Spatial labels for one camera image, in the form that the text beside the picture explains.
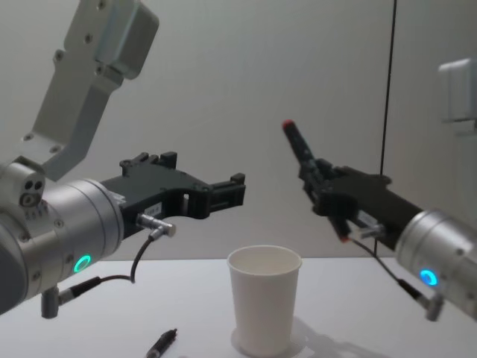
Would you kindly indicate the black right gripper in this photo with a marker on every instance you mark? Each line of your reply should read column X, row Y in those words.
column 365, row 197

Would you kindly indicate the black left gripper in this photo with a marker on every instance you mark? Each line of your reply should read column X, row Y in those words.
column 164, row 190

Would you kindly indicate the black pen with red ends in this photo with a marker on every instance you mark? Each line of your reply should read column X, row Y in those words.
column 296, row 139

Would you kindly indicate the white paper cup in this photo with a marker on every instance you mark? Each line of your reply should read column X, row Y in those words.
column 261, row 298

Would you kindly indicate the white table cloth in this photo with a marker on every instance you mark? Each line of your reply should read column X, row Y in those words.
column 354, row 317

